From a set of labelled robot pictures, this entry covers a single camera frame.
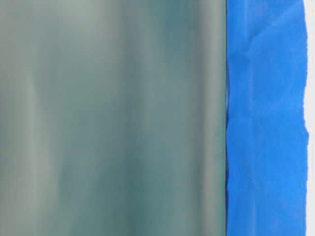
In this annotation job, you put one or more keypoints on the blue table cloth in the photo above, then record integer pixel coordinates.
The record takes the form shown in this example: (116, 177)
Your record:
(266, 137)

